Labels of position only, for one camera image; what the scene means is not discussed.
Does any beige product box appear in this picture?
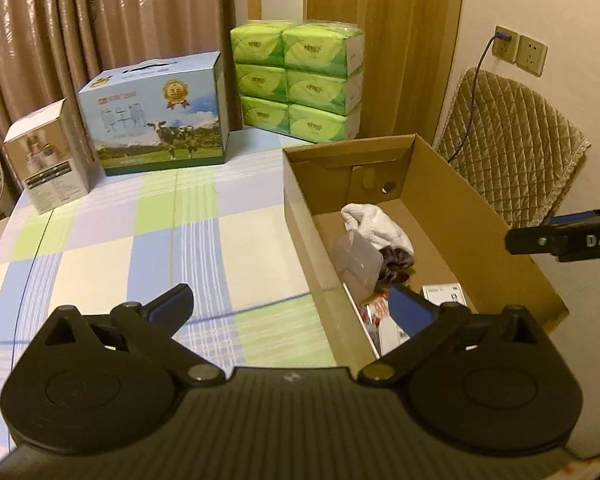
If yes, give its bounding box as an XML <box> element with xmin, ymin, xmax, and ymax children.
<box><xmin>3</xmin><ymin>98</ymin><xmax>93</xmax><ymax>216</ymax></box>

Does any brown cardboard box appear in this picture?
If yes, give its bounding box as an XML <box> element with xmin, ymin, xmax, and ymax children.
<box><xmin>282</xmin><ymin>133</ymin><xmax>571</xmax><ymax>367</ymax></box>

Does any white cloth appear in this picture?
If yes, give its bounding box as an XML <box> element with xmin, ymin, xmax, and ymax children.
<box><xmin>341</xmin><ymin>202</ymin><xmax>416</xmax><ymax>256</ymax></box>

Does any stack of green tissue packs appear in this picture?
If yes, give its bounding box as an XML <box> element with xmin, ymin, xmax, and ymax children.
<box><xmin>230</xmin><ymin>20</ymin><xmax>366</xmax><ymax>143</ymax></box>

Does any dark hair scrunchie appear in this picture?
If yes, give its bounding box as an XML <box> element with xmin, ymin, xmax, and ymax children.
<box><xmin>377</xmin><ymin>247</ymin><xmax>415</xmax><ymax>291</ymax></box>

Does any plaid tablecloth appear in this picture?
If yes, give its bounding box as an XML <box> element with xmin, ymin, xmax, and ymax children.
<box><xmin>0</xmin><ymin>127</ymin><xmax>341</xmax><ymax>376</ymax></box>

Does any wooden door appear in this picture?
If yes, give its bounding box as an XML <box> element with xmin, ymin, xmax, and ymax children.
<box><xmin>305</xmin><ymin>0</ymin><xmax>466</xmax><ymax>146</ymax></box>

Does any red snack packet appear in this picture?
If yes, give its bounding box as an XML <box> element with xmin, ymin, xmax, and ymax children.
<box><xmin>357</xmin><ymin>292</ymin><xmax>396</xmax><ymax>326</ymax></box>

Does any quilted chair cover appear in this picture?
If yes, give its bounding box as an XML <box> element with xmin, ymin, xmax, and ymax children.
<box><xmin>432</xmin><ymin>66</ymin><xmax>592</xmax><ymax>228</ymax></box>

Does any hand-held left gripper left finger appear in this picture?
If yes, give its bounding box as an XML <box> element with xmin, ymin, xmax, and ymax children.
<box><xmin>32</xmin><ymin>283</ymin><xmax>226</xmax><ymax>387</ymax></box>

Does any brown curtain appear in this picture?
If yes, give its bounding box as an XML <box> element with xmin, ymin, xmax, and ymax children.
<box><xmin>0</xmin><ymin>0</ymin><xmax>241</xmax><ymax>141</ymax></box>

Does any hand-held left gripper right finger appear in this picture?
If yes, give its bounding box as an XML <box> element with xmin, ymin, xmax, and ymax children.
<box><xmin>357</xmin><ymin>285</ymin><xmax>551</xmax><ymax>387</ymax></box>

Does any beige wall socket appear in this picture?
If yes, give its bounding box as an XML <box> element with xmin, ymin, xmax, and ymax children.
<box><xmin>516</xmin><ymin>35</ymin><xmax>548</xmax><ymax>77</ymax></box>

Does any wall socket with plug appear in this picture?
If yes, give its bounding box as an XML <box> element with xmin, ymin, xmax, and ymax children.
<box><xmin>492</xmin><ymin>25</ymin><xmax>521</xmax><ymax>63</ymax></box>

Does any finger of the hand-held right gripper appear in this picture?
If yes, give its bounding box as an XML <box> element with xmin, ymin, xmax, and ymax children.
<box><xmin>505</xmin><ymin>225</ymin><xmax>573</xmax><ymax>257</ymax></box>
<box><xmin>547</xmin><ymin>211</ymin><xmax>600</xmax><ymax>226</ymax></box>

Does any blue milk carton box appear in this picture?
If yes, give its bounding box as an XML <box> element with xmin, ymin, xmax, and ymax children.
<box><xmin>76</xmin><ymin>51</ymin><xmax>229</xmax><ymax>177</ymax></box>

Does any dark charging cable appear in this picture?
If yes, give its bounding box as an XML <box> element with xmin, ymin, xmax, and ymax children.
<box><xmin>447</xmin><ymin>35</ymin><xmax>511</xmax><ymax>163</ymax></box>

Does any clear plastic container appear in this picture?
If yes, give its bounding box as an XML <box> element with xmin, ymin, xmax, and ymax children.
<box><xmin>332</xmin><ymin>232</ymin><xmax>385</xmax><ymax>306</ymax></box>

